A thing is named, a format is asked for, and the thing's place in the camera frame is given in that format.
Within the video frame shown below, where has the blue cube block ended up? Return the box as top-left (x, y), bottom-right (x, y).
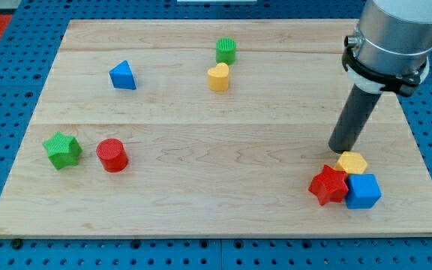
top-left (345, 174), bottom-right (382, 209)

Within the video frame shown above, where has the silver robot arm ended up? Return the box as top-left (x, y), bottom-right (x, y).
top-left (342, 0), bottom-right (432, 97)

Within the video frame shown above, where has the red star block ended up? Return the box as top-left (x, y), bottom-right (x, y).
top-left (308, 164), bottom-right (349, 206)

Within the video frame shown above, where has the yellow hexagon block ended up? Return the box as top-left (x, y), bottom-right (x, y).
top-left (334, 151), bottom-right (368, 174)

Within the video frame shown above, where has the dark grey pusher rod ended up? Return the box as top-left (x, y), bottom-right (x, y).
top-left (328, 85), bottom-right (381, 154)

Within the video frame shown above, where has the yellow heart block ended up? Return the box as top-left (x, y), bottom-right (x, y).
top-left (207, 62), bottom-right (230, 92)

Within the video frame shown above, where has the wooden board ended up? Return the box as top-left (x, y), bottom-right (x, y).
top-left (0, 19), bottom-right (432, 239)

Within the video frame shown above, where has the green cylinder block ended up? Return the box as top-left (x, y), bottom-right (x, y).
top-left (215, 37), bottom-right (236, 65)

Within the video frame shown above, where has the blue perforated mat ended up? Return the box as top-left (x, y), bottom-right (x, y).
top-left (0, 0), bottom-right (432, 269)

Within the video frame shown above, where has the green star block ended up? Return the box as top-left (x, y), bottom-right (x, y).
top-left (42, 131), bottom-right (82, 170)

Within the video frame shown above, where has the red cylinder block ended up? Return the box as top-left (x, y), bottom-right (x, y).
top-left (96, 138), bottom-right (128, 173)

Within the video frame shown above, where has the blue triangle block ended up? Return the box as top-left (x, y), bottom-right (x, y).
top-left (109, 60), bottom-right (137, 90)

